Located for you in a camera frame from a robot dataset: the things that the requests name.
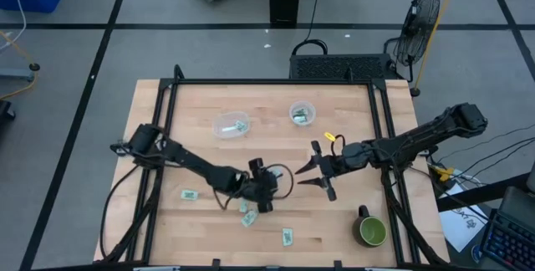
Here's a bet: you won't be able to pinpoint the backlit black keyboard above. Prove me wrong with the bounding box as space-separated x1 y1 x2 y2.
479 208 535 271

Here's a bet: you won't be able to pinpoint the black aluminium table frame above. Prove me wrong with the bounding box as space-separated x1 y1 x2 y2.
94 64 451 271

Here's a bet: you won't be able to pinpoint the black floor cables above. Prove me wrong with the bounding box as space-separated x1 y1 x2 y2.
434 123 535 180

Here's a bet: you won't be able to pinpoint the grey bar with black caster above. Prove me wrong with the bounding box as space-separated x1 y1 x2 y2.
0 63 42 83

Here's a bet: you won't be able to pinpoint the orange floor cable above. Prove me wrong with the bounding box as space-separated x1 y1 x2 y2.
0 30 39 100

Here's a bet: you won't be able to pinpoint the black metal beam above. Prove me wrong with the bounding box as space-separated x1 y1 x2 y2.
436 171 531 213

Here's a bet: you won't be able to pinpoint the white printed paper sheet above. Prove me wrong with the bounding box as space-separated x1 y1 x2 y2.
438 182 489 253

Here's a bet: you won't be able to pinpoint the green ceramic mug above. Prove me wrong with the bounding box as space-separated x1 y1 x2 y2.
352 204 389 248

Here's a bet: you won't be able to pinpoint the dark grey monitor base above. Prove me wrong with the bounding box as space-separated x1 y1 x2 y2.
499 166 535 227

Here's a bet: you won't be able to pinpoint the black looped power cable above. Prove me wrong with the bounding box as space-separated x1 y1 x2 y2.
290 0 329 58

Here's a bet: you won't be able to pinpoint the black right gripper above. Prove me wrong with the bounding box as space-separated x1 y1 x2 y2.
294 140 346 202

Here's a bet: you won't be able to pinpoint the yellow cable connector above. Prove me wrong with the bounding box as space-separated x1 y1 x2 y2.
434 166 455 182

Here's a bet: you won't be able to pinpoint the black wire floor fan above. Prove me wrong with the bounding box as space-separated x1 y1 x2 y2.
383 0 441 84

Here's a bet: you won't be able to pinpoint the oval clear plastic container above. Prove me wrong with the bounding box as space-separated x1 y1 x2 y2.
211 110 252 140

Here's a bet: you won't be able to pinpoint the round clear plastic container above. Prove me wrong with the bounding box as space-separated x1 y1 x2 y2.
288 100 317 128

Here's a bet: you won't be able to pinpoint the black left arm cable bundle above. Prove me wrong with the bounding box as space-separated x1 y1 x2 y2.
99 162 165 263

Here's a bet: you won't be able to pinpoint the yellow cord with black foot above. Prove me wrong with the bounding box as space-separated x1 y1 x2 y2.
409 0 461 98

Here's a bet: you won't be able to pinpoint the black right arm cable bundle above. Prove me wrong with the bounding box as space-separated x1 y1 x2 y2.
377 160 445 266

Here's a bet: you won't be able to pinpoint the white thin cable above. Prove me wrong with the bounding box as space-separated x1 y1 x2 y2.
0 0 28 53

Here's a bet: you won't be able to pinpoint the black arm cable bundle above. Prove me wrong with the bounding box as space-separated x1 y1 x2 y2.
99 162 165 263
377 160 445 266

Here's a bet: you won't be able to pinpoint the black perforated computer case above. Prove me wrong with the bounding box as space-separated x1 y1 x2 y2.
288 53 395 81

